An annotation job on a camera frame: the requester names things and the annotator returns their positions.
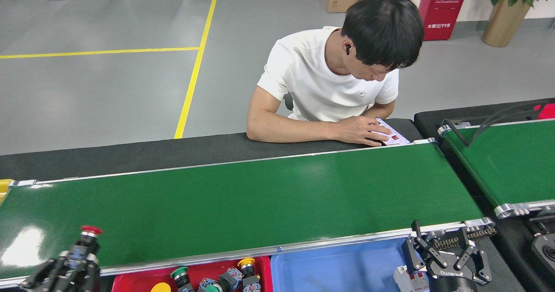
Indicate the yellow push button switch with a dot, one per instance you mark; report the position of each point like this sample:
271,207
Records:
160,288

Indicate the white circuit breaker red lever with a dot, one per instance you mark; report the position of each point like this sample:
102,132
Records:
409,281

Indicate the green side belt conveyor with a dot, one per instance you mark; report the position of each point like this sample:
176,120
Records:
503,162

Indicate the person's right forearm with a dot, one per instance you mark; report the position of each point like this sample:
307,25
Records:
290,129

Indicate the blue plastic bin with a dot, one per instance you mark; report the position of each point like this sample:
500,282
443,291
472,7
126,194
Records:
338,270

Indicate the red fire extinguisher box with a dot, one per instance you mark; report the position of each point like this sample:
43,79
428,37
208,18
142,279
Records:
444,12

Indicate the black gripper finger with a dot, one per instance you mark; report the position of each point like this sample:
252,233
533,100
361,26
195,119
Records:
92,279
43,279

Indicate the potted plant brass pot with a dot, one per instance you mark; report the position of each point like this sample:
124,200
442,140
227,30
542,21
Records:
503,23

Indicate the red plastic bin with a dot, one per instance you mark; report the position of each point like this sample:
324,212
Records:
134,281

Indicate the person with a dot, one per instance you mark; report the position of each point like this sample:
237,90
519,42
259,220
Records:
316,79

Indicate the person's right hand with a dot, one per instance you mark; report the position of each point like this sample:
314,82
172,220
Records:
362,131

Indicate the black earbud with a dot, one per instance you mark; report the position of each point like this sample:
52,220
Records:
347,49

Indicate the yellow plastic bin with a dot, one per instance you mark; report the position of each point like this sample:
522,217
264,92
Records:
4,190

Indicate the smartphone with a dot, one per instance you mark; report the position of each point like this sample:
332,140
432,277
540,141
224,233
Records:
399,138

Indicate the red push button switch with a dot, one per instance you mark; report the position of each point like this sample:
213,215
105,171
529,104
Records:
91,230

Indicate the red plastic container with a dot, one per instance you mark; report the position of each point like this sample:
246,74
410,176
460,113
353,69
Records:
546,111

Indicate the yellow push button red collar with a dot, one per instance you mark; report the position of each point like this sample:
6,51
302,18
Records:
248,268

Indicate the push button switch grey block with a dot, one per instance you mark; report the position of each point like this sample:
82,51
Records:
207,283

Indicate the person's left forearm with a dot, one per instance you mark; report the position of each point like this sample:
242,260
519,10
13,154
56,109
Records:
381,109

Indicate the green push button switch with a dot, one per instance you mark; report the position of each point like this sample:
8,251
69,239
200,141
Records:
225,281
180,274

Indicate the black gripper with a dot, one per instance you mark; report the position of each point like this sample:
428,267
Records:
451,281

